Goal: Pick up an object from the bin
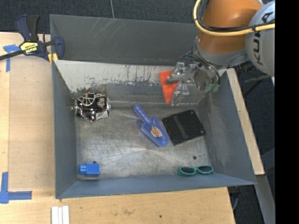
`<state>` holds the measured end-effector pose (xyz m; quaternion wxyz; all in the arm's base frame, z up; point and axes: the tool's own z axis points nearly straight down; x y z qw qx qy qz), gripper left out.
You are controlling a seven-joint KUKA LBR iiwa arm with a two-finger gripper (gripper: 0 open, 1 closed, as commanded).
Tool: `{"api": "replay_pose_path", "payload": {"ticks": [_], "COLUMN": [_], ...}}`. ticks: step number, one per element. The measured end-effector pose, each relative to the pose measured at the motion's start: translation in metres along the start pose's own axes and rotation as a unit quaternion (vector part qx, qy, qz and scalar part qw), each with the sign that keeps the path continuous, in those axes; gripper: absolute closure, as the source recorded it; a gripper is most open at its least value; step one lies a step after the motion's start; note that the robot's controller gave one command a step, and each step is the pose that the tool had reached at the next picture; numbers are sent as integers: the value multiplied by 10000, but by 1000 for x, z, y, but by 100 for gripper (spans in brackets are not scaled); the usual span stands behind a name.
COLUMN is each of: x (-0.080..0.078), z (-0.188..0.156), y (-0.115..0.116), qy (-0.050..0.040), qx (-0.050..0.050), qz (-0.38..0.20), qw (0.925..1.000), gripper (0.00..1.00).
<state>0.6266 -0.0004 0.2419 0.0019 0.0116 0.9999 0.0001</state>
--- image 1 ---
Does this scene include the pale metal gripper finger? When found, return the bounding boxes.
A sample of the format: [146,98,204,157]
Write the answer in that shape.
[166,63,189,84]
[171,83,190,106]

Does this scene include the orange block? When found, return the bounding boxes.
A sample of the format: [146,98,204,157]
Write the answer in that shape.
[159,70,181,105]

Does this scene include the black flat square pad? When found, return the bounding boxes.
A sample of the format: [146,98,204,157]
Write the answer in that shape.
[162,109,206,146]

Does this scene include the blue toy trowel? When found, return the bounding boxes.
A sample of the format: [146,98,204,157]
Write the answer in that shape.
[133,103,170,147]

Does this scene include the grey metal bin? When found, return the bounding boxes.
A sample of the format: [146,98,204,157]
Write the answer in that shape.
[49,14,258,199]

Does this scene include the green sunglasses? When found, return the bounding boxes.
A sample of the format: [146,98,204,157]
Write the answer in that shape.
[177,164,214,176]

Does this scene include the black and white patterned toy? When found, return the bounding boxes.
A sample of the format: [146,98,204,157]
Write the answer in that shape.
[71,91,112,123]

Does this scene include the blue toy block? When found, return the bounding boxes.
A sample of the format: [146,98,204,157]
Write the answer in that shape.
[78,163,101,176]

